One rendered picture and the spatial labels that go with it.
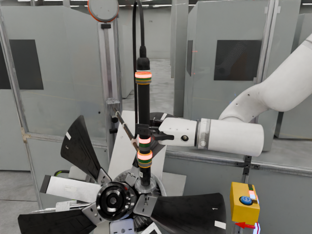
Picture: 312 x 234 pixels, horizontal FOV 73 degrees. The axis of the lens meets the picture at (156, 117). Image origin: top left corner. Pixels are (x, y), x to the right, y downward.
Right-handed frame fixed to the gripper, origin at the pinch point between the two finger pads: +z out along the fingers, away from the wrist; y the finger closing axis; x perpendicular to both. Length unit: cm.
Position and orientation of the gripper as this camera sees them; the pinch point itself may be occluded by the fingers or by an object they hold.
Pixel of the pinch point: (144, 126)
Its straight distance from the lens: 62.5
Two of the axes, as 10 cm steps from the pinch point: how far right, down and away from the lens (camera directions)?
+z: -9.7, -1.1, 2.4
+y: 2.6, -3.2, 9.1
